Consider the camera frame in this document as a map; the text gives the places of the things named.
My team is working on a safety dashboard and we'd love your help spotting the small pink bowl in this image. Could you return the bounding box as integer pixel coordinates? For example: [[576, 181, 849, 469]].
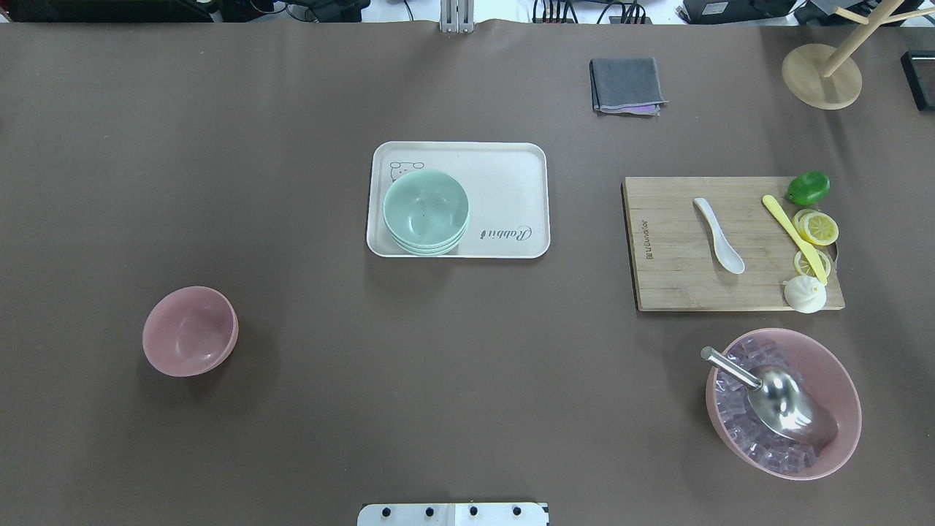
[[142, 286, 238, 377]]

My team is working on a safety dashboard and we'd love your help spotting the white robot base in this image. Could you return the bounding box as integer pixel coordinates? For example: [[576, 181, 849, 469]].
[[356, 502, 550, 525]]

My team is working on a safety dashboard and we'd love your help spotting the top green bowl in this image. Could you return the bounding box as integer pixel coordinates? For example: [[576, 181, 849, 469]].
[[383, 169, 470, 245]]

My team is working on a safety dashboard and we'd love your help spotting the white ceramic spoon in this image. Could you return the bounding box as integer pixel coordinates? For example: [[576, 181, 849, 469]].
[[692, 197, 746, 274]]

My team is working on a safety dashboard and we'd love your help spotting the large pink bowl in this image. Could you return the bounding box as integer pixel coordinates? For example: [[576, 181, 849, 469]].
[[706, 327, 862, 481]]

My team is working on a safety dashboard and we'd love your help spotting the white rabbit tray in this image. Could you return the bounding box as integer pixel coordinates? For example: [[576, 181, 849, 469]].
[[365, 141, 551, 259]]

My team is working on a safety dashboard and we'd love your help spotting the bamboo cutting board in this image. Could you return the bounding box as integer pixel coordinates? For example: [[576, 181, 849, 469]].
[[622, 176, 846, 313]]

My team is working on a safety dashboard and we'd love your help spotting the grey folded cloth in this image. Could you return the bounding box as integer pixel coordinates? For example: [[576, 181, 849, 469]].
[[589, 57, 668, 116]]

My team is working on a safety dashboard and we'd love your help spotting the metal scoop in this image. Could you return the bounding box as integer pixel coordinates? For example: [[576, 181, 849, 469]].
[[701, 346, 839, 447]]

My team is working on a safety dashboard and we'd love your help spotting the yellow plastic knife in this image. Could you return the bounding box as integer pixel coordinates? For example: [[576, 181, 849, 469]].
[[762, 194, 828, 284]]

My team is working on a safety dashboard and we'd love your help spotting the green lime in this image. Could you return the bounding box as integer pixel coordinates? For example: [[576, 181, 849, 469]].
[[785, 171, 831, 207]]

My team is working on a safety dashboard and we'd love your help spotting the wooden cup stand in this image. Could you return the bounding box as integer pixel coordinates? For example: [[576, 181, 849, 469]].
[[782, 1, 934, 110]]

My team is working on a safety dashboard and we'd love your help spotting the black tablet device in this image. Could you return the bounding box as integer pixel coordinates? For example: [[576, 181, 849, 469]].
[[901, 50, 934, 111]]

